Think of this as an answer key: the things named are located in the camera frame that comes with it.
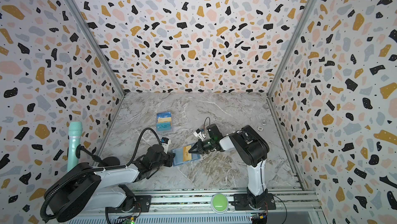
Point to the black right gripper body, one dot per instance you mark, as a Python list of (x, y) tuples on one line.
[(208, 146)]

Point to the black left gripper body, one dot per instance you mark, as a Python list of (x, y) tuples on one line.
[(166, 160)]

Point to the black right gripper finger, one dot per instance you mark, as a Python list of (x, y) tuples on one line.
[(195, 151), (197, 145)]

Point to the gold card from holder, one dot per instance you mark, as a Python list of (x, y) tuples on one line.
[(186, 155)]

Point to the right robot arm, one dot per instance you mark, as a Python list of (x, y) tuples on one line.
[(252, 149)]

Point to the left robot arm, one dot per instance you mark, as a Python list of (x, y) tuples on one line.
[(86, 188)]

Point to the teal VIP card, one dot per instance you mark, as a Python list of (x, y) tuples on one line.
[(164, 127)]

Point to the gold numbered card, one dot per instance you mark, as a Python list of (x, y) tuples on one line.
[(164, 119)]

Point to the dark blue VIP card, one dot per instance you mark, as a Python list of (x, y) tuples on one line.
[(164, 115)]

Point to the green round button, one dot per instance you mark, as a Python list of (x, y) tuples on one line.
[(219, 203)]

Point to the mint green microphone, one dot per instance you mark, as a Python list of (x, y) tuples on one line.
[(74, 133)]

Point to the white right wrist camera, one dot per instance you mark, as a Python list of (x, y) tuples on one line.
[(200, 134)]

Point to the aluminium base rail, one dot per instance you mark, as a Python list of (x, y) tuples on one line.
[(289, 205)]

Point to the aluminium corner post left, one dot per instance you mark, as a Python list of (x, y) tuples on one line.
[(94, 44)]

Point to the aluminium corner post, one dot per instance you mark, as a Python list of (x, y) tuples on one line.
[(94, 44), (306, 14)]

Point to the aluminium corner post right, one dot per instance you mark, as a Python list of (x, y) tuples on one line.
[(306, 14)]

